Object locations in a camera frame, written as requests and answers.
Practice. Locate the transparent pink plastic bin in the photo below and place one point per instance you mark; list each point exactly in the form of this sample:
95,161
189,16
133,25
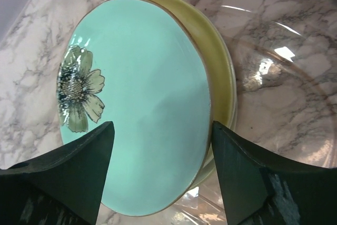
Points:
283,51

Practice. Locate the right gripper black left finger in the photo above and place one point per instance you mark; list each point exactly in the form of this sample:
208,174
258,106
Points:
62,186

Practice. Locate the green and cream plate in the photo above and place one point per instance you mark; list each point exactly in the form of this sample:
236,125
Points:
81,83

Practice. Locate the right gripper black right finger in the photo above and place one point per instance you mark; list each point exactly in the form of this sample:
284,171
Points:
261,187

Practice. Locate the yellow and cream plate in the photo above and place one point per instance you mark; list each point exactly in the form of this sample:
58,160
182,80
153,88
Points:
210,64

